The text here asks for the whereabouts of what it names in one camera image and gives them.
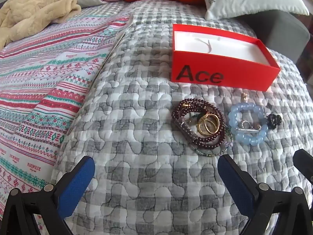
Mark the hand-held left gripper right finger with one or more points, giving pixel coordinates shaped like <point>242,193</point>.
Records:
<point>234,183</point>

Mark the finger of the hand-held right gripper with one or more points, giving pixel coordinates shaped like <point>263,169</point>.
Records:
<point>303,164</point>

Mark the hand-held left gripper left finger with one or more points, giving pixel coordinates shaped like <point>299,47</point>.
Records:
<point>78,186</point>

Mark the black flower ornament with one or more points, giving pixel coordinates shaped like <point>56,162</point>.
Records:
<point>274,121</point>

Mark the small clear bead bag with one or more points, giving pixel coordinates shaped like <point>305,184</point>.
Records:
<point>183,126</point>

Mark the gold pearl earring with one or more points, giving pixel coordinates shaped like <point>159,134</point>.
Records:
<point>243,97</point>

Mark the red cardboard box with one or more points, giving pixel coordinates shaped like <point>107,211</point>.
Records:
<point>220,71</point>

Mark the grey checked quilt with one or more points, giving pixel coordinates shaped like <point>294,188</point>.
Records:
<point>146,151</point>

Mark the striped patterned bed sheet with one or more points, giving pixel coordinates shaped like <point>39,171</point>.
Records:
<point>49,90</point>

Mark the grey upholstered headboard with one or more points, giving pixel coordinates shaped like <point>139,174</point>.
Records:
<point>281,34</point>

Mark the beige fleece blanket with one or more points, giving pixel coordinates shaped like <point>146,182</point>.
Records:
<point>31,9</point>

